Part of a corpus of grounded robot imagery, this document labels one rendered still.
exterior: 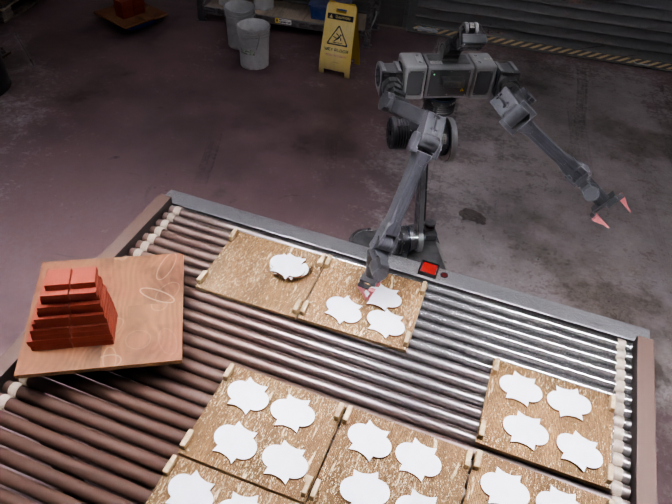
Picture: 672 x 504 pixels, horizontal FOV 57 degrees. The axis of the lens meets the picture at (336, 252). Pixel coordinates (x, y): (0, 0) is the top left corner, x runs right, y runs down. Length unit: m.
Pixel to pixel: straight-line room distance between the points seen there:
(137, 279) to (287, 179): 2.34
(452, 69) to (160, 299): 1.47
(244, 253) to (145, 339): 0.61
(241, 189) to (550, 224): 2.15
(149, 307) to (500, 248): 2.58
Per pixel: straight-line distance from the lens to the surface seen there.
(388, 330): 2.26
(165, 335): 2.12
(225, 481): 1.93
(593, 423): 2.25
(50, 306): 2.03
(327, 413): 2.04
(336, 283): 2.40
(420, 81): 2.66
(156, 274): 2.32
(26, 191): 4.66
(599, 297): 4.09
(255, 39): 5.76
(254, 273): 2.43
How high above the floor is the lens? 2.66
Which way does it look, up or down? 43 degrees down
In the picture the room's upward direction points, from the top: 5 degrees clockwise
